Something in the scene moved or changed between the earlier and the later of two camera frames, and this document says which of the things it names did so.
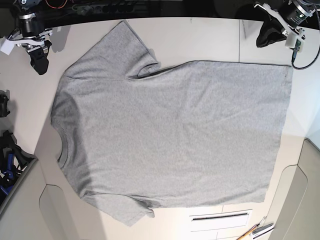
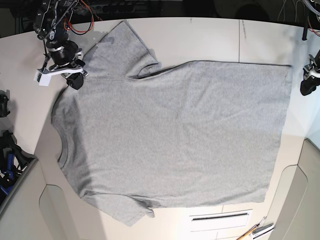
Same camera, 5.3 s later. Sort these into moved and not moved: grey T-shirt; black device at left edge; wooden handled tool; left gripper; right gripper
Moved: left gripper; right gripper
Not moved: grey T-shirt; black device at left edge; wooden handled tool
